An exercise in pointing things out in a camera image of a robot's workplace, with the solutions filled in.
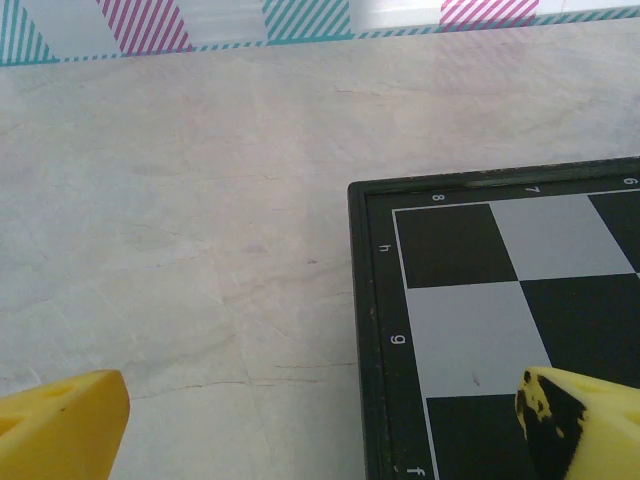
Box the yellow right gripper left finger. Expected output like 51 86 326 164
0 368 131 480

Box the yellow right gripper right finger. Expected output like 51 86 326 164
514 366 640 480

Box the black grey chessboard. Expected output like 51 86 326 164
347 156 640 480

